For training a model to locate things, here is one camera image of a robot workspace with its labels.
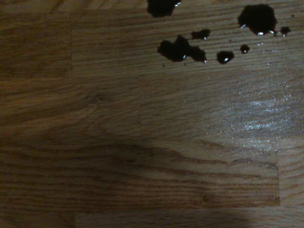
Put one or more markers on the wide lobed dark liquid puddle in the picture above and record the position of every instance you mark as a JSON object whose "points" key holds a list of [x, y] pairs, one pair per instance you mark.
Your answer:
{"points": [[177, 48]]}

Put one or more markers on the round dark liquid drop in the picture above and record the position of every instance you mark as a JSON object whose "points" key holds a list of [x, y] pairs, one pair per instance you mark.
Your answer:
{"points": [[225, 57]]}

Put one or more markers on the small oblong dark liquid drop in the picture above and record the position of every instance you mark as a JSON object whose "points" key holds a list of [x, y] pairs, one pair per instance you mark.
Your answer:
{"points": [[200, 34]]}

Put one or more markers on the tiny dark liquid drop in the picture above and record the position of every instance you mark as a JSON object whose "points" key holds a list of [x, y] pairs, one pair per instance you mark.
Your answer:
{"points": [[285, 30], [244, 48]]}

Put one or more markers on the large round dark liquid puddle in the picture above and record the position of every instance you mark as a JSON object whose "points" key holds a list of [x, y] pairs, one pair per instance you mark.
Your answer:
{"points": [[257, 17]]}

